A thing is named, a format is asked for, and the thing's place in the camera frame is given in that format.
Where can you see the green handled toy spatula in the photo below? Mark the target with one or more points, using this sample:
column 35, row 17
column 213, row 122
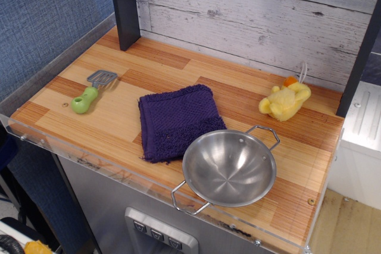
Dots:
column 100, row 78

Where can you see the silver metal bowl with handles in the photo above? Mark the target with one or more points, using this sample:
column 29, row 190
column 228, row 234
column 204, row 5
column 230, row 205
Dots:
column 228, row 168

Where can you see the silver button control panel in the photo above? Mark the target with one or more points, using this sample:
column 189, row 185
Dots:
column 150, row 235

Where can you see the white side counter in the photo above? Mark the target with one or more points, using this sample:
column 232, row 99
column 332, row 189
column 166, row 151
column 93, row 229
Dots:
column 355, row 172

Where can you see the dark frame post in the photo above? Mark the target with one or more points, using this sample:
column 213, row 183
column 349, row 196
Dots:
column 360, row 62
column 127, row 20

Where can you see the dark right frame post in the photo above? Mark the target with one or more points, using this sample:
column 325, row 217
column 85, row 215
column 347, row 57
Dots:
column 360, row 62

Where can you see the yellow plush duck toy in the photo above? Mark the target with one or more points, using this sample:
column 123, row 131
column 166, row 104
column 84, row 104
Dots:
column 285, row 101

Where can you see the yellow object at corner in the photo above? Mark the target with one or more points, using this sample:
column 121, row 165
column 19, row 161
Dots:
column 37, row 247

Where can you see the clear acrylic edge guard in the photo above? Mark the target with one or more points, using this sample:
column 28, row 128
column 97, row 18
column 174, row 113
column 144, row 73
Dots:
column 280, row 222

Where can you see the purple folded towel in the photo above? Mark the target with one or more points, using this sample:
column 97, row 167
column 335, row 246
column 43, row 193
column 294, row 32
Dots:
column 171, row 121

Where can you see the dark left frame post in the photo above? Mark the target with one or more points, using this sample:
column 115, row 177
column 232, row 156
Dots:
column 127, row 20

